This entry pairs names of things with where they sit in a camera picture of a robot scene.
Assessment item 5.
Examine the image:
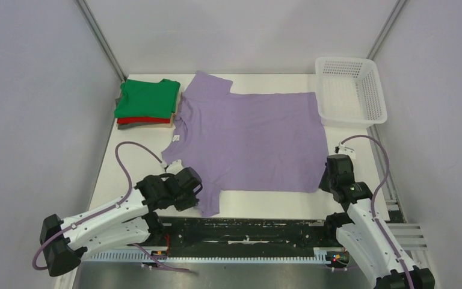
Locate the purple t shirt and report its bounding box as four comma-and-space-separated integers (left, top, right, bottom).
162, 72, 328, 217

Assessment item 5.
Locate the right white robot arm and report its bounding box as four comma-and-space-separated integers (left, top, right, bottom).
319, 154, 436, 288

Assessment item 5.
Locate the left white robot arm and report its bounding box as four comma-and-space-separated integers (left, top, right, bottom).
40, 167, 203, 277

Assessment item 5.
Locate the tan folded t shirt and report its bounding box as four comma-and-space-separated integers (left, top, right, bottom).
169, 85, 185, 128

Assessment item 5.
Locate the red folded t shirt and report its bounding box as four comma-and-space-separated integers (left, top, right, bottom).
117, 116, 171, 125

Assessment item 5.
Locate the white plastic basket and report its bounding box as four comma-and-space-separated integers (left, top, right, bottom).
315, 57, 387, 129

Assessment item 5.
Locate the grey folded t shirt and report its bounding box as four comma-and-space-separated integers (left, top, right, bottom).
117, 122, 172, 130

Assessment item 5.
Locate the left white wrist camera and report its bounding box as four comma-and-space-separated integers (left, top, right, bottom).
160, 160, 183, 170

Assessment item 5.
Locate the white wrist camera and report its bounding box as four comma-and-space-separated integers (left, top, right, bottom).
160, 160, 183, 170
334, 143, 356, 160

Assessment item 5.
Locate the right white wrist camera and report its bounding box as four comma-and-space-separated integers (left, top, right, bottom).
334, 143, 356, 160

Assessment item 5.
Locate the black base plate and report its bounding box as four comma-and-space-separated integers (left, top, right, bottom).
142, 217, 345, 258

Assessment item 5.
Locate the white cable duct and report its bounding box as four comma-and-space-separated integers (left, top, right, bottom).
83, 246, 350, 265

